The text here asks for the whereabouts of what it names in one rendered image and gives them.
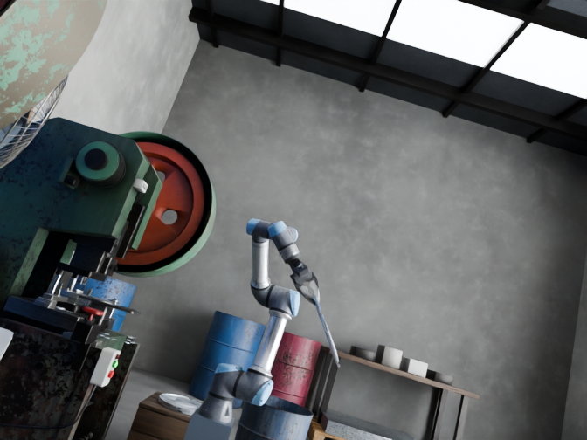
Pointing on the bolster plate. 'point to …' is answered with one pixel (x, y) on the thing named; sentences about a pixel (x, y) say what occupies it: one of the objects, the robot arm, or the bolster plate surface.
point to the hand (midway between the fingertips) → (315, 300)
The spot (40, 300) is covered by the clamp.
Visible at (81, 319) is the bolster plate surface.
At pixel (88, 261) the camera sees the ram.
